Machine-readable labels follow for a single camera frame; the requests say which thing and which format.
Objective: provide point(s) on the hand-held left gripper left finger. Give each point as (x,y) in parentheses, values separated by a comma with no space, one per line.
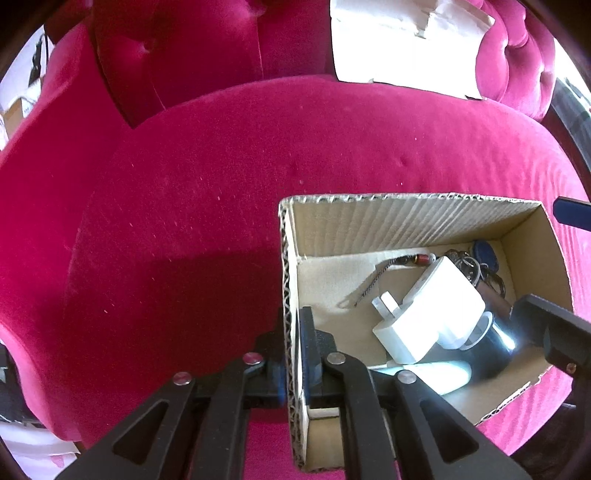
(278,376)

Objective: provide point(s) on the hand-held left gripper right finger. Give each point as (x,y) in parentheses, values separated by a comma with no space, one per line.
(307,350)

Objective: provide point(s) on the small brown cardboard box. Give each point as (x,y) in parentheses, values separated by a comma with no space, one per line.
(21,105)

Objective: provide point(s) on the white plug charger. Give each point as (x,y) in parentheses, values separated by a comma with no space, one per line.
(429,314)

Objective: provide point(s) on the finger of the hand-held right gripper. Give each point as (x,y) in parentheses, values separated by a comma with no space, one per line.
(554,332)
(572,211)

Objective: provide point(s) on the white and blue tube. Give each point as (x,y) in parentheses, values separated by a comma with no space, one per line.
(438,376)

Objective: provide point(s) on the brown pink lipstick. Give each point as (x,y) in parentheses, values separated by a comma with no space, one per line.
(496,302)

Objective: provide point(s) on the black round jar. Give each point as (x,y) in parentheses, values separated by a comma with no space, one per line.
(489,357)

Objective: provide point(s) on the pink velvet sofa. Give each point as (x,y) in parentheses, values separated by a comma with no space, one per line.
(184,207)

